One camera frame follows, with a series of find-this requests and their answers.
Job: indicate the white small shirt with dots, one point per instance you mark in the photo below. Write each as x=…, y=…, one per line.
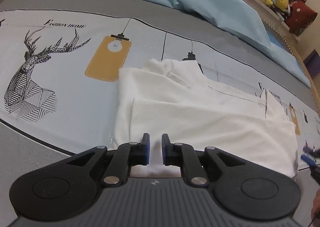
x=175, y=98

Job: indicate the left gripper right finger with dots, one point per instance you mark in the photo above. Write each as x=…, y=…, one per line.
x=171, y=153

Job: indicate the printed grey bed sheet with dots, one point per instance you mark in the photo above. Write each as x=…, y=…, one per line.
x=60, y=165

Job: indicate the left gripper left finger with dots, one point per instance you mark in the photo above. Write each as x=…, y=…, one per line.
x=140, y=151

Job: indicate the purple box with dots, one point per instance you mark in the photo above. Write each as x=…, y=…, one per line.
x=312, y=63

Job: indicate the person right hand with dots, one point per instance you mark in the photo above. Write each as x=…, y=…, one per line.
x=315, y=210

